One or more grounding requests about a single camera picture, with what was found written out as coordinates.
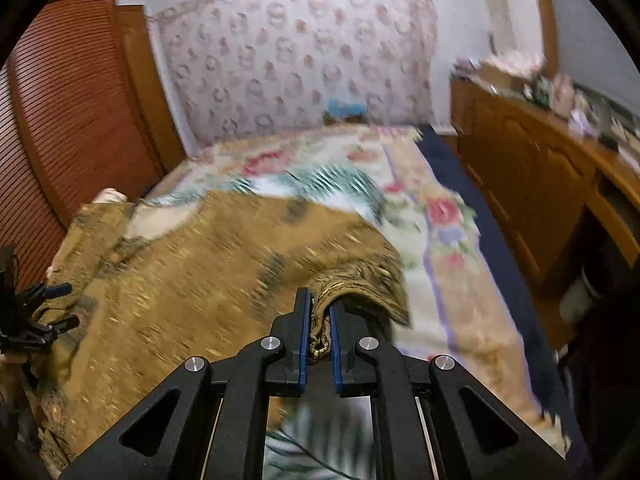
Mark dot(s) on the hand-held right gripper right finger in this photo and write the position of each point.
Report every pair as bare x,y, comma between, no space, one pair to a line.
336,350

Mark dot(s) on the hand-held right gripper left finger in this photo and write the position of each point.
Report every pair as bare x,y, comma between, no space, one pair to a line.
302,330

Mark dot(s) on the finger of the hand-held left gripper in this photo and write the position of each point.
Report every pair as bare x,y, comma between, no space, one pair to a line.
52,290
60,324

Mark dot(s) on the golden brown patterned cloth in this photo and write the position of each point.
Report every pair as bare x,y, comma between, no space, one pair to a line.
200,280

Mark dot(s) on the beige folded cloth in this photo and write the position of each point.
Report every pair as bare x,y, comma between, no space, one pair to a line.
111,195

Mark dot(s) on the green leaf print blanket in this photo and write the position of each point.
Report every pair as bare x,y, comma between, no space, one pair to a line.
325,182

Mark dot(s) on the floral bed blanket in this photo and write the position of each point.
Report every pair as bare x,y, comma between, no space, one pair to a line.
440,220

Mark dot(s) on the wooden louvered wardrobe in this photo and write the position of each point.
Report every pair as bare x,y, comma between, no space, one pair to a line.
70,110

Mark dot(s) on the navy bed sheet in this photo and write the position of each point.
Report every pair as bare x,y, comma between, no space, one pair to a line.
500,250

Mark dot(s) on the blue box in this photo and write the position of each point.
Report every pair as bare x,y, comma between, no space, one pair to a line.
345,109

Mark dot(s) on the wooden sideboard cabinet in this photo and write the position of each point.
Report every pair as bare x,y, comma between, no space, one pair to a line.
530,170

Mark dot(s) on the cardboard box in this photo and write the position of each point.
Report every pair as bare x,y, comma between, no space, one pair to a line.
495,76

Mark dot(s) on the floral cloth on box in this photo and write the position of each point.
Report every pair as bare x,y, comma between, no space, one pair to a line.
512,60

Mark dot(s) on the pink thermos jug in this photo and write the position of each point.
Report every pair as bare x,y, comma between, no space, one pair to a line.
562,92

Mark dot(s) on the cream curtain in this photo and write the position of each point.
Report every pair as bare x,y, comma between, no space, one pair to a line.
517,5

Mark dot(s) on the wooden window frame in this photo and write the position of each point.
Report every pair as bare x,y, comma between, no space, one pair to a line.
545,10

